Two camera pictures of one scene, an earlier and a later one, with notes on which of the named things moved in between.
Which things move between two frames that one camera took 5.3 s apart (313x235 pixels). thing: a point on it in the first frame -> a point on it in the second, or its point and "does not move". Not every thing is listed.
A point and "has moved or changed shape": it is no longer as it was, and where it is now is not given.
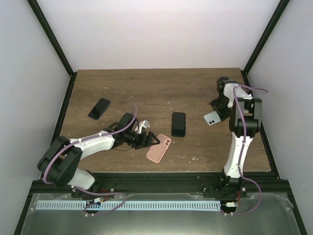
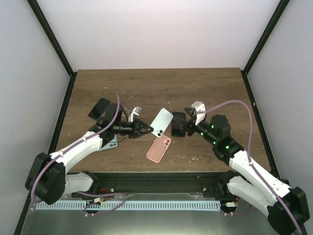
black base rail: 264,184 does not move
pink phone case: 156,152 does not move
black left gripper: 143,143 -> 137,129
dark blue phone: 99,108 does not move
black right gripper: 223,115 -> 191,122
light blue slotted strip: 127,205 does not move
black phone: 178,124 does not move
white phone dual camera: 212,118 has moved or changed shape
